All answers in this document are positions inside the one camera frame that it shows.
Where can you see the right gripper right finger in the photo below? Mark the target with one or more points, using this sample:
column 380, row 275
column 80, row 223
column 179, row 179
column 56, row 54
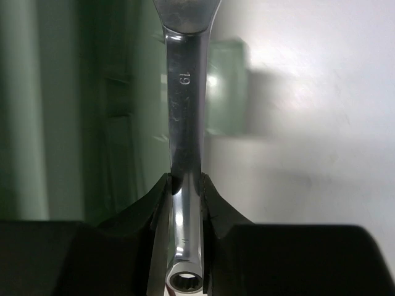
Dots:
column 244, row 258

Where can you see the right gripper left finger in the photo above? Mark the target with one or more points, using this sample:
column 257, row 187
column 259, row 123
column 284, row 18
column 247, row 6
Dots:
column 124, row 255

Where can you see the green toolbox with clear lid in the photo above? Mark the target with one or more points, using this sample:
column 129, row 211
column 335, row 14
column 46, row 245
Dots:
column 84, row 130

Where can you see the large silver ratchet wrench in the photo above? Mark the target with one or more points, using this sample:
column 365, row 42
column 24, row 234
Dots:
column 186, row 26

